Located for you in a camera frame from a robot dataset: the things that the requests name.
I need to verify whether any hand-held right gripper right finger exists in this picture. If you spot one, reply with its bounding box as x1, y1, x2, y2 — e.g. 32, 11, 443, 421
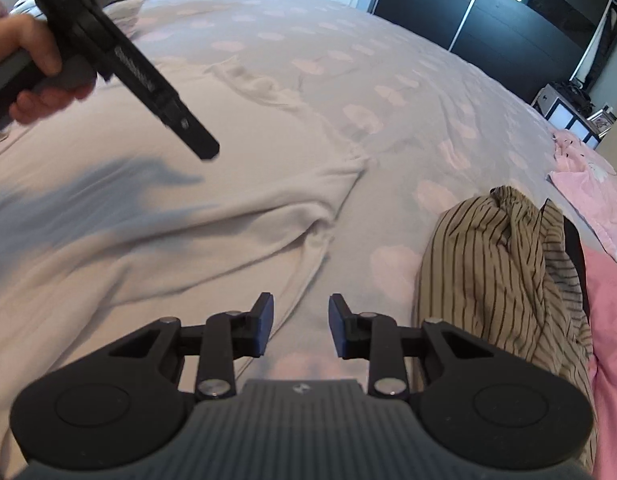
328, 294, 494, 401

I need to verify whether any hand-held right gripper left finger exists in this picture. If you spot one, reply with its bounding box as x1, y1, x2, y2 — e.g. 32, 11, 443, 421
108, 292, 275, 402

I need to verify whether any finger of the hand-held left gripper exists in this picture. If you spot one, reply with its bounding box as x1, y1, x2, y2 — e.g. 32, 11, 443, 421
107, 44, 221, 162

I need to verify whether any white shirt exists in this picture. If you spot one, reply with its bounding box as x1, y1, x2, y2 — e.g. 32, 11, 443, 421
0, 55, 370, 463

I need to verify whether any person's left hand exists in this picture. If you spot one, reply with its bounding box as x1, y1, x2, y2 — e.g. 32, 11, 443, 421
0, 11, 98, 127

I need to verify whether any striped beige shirt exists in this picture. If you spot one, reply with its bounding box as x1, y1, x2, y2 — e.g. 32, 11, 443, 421
412, 185, 600, 480

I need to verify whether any polka dot bed cover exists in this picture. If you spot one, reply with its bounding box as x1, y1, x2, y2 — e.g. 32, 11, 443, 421
0, 0, 609, 396

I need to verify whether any printed pink pillow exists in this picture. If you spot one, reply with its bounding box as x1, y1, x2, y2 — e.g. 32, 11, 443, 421
547, 127, 617, 267

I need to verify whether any white nightstand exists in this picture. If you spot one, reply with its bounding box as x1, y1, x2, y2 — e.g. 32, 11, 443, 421
531, 82, 616, 150

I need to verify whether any black sliding wardrobe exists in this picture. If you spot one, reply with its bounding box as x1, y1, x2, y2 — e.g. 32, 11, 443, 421
373, 0, 617, 96

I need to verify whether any small picture frame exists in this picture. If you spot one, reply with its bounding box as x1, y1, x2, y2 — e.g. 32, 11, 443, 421
591, 105, 617, 133

